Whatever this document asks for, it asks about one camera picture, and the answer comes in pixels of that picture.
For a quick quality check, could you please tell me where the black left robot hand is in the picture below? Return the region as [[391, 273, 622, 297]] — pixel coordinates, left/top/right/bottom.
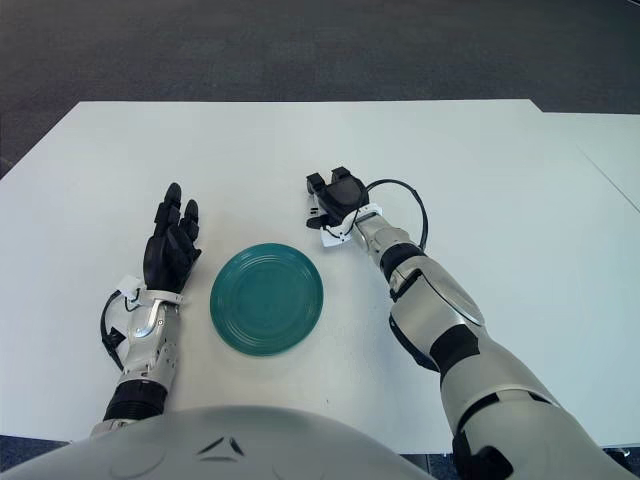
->
[[142, 182, 203, 294]]

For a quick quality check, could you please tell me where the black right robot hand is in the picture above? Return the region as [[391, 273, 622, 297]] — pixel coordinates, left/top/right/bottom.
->
[[304, 165, 372, 232]]

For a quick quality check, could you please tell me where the white charger block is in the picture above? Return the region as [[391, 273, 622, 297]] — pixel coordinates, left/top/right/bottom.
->
[[305, 191, 327, 219]]

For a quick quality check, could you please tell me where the round green plate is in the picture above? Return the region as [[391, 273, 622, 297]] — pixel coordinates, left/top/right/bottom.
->
[[209, 242, 326, 358]]

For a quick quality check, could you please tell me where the grey robot torso shell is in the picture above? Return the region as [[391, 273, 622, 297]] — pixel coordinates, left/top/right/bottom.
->
[[0, 405, 437, 480]]

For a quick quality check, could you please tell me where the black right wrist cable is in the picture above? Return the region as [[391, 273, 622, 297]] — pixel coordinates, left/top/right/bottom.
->
[[367, 178, 430, 251]]

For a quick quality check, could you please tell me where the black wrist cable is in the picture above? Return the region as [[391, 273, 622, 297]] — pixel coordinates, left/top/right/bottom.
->
[[367, 178, 430, 251], [99, 289, 127, 372]]

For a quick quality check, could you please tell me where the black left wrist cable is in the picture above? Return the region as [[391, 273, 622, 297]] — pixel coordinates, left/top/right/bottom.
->
[[99, 289, 127, 372]]

